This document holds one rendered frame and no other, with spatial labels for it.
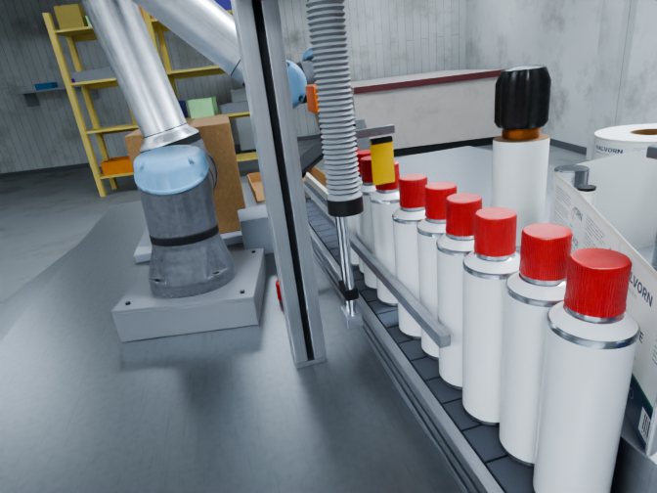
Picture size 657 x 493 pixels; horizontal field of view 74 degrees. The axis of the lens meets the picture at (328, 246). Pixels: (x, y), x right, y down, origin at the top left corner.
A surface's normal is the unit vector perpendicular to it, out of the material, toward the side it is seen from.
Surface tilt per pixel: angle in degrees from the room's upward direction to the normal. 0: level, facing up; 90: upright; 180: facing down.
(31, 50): 90
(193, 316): 90
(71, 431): 0
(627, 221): 90
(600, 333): 42
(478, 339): 90
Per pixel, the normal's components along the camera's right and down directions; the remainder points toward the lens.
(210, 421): -0.11, -0.92
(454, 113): 0.07, 0.36
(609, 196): 0.32, 0.33
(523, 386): -0.66, 0.35
